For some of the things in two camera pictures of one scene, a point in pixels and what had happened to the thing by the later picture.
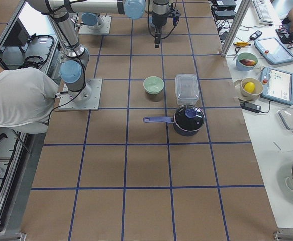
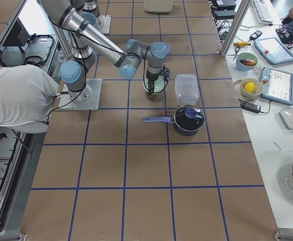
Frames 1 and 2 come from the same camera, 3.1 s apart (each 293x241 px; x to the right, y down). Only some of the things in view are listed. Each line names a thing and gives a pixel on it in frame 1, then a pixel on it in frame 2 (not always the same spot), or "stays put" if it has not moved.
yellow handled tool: x=241 y=44 stays put
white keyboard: x=262 y=11 stays put
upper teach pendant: x=274 y=50 stays put
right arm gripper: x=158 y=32 -> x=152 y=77
